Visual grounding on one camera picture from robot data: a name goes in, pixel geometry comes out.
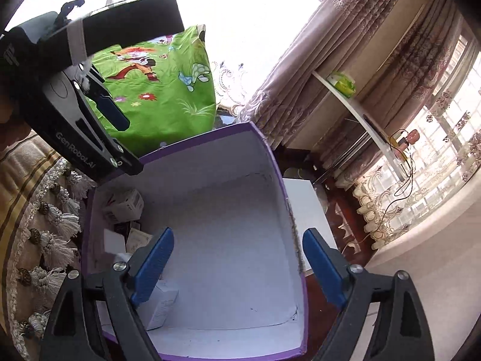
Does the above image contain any white lace curtain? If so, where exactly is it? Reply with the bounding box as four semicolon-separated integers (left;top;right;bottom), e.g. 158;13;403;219
353;34;481;251
86;0;327;122

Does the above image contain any pile of small packaging cartons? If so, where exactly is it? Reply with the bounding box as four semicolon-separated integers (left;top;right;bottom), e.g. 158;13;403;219
96;188;179;332

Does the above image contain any green cartoon printed bed sheet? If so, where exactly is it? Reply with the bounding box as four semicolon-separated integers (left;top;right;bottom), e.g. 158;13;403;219
88;24;219;157

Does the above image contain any yellow power strip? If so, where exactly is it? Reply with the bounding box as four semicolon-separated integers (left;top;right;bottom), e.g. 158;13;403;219
389;137;410;159

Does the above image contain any white flat panel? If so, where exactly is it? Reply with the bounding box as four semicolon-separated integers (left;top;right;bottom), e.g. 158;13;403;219
283;178;339;273

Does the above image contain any small pink fan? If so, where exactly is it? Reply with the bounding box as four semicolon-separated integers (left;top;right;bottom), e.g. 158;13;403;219
398;128;420;150

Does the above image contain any black cable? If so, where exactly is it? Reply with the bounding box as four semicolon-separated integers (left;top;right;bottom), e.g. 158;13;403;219
387;130;418;212

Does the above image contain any purple cardboard storage box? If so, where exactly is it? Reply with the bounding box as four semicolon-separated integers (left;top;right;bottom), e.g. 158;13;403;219
81;121;311;361

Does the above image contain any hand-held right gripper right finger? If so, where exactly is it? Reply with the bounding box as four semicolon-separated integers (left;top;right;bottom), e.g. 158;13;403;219
302;227;437;361

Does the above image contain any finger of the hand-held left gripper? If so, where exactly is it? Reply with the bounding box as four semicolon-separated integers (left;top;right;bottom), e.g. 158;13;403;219
84;67;131;133
56;0;86;22

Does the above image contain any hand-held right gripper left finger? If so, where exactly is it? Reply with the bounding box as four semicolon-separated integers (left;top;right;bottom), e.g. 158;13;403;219
39;227;175;361

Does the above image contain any brown patterned curtain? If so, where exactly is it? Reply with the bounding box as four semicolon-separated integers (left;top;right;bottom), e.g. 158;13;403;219
238;0;380;148
319;0;481;189

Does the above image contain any green tissue pack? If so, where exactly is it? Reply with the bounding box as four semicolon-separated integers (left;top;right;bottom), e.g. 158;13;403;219
326;71;357;99

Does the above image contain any white side table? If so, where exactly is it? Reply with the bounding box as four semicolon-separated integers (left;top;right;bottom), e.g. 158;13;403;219
286;71;409;186

